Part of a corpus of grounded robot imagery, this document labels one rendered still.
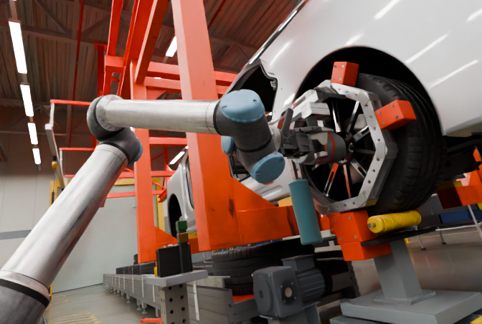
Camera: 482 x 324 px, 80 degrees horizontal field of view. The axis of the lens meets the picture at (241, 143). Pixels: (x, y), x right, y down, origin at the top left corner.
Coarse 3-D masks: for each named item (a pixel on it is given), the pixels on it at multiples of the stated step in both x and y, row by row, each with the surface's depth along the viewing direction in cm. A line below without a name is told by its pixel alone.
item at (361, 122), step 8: (360, 120) 133; (344, 128) 141; (360, 128) 133; (368, 136) 128; (368, 144) 125; (344, 160) 141; (368, 160) 128; (352, 168) 136; (352, 176) 136; (360, 176) 132
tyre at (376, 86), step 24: (384, 96) 107; (408, 96) 107; (432, 120) 106; (408, 144) 99; (432, 144) 103; (408, 168) 99; (432, 168) 104; (384, 192) 106; (408, 192) 103; (432, 192) 112
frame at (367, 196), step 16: (352, 96) 110; (368, 96) 104; (368, 112) 103; (384, 144) 97; (288, 160) 144; (384, 160) 98; (304, 176) 142; (368, 176) 103; (384, 176) 102; (368, 192) 103; (320, 208) 123; (336, 208) 116; (352, 208) 109
